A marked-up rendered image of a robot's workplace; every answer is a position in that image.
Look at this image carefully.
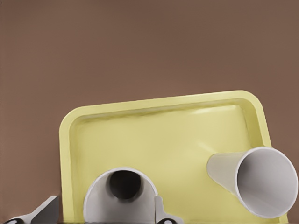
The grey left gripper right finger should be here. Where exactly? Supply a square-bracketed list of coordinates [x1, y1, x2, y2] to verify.
[154, 196, 184, 223]

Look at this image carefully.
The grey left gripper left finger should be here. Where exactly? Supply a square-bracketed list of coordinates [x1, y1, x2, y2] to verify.
[5, 196, 59, 223]

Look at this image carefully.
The white IKEA cup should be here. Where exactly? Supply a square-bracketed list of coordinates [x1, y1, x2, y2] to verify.
[206, 146, 299, 219]
[83, 166, 158, 223]

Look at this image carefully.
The yellow rectangular tray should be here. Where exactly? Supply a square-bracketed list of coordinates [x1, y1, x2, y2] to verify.
[59, 90, 289, 223]

